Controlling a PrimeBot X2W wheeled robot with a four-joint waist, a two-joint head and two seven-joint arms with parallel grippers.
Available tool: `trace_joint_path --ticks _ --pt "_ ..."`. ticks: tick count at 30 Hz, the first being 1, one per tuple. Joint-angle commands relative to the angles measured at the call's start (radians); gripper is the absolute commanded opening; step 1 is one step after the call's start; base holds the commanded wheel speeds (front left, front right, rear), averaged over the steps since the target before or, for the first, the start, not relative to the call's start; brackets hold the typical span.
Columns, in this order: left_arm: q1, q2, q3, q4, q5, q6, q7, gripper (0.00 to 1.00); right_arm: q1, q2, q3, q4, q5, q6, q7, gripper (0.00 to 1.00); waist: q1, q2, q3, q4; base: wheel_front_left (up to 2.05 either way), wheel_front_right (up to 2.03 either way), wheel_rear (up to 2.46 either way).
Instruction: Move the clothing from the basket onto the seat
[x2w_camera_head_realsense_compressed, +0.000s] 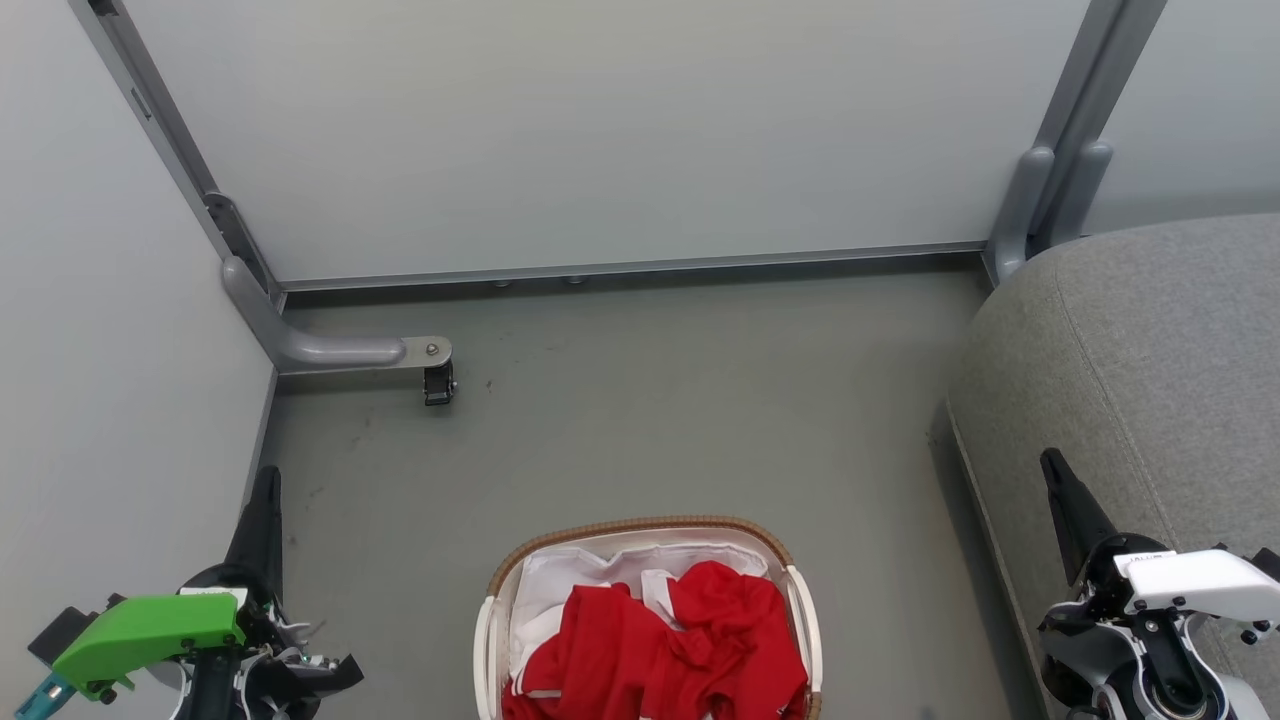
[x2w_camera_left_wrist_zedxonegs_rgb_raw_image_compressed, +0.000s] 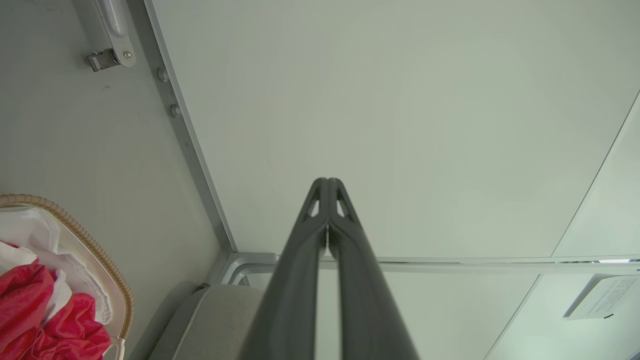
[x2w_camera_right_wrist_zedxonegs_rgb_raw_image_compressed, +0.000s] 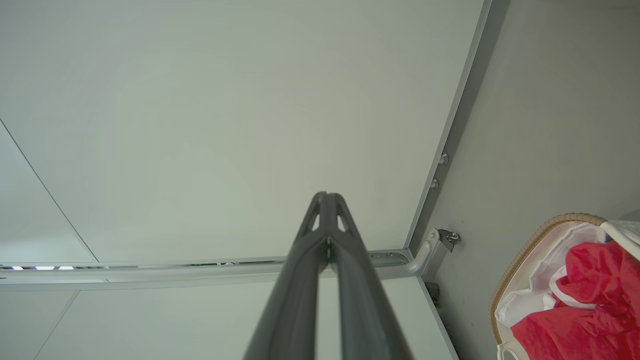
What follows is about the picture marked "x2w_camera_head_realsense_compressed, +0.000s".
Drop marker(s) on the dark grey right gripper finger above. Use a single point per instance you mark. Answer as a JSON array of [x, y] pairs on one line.
[[1072, 505]]

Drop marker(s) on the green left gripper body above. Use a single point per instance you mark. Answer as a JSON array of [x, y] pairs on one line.
[[150, 630]]

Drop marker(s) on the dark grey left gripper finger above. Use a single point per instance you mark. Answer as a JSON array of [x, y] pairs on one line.
[[262, 530]]

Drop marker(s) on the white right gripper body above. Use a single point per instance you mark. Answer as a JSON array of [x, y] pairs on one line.
[[1195, 580]]

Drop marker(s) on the red garment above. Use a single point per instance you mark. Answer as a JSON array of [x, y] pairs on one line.
[[680, 650]]

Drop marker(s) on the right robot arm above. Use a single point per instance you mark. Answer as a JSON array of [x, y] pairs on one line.
[[1150, 660]]

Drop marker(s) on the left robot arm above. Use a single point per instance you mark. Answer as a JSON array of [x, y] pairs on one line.
[[215, 690]]

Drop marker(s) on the grey fabric sofa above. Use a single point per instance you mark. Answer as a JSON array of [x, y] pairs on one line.
[[1130, 350]]

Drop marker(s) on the grey partition foot with plate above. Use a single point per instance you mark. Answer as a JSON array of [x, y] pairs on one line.
[[320, 350]]

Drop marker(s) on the black caster wheel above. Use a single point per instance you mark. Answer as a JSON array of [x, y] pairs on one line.
[[439, 385]]

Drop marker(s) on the white laundry basket brown rim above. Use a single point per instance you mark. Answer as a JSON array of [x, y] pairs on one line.
[[800, 620]]

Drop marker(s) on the white basket liner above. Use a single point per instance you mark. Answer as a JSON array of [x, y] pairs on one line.
[[560, 590]]

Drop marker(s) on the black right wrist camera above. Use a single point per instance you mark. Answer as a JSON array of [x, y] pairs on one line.
[[1266, 563]]

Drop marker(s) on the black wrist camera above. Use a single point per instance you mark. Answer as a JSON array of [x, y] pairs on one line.
[[62, 632], [1266, 563]]

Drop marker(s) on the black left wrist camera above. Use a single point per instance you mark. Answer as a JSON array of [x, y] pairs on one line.
[[62, 632]]

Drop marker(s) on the grey partition post with bracket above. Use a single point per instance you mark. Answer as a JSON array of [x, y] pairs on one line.
[[150, 110]]

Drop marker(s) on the grey partition bottom rail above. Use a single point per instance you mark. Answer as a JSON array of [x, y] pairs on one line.
[[640, 266]]

